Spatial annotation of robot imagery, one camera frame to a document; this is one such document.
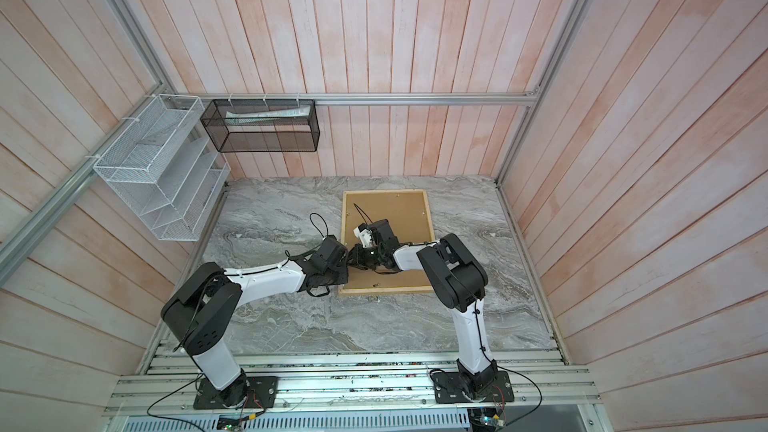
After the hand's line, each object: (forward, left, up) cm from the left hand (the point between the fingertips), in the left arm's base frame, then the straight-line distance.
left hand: (344, 279), depth 93 cm
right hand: (+5, +1, 0) cm, 6 cm away
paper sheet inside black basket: (+37, +33, +34) cm, 60 cm away
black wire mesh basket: (+48, +28, +24) cm, 61 cm away
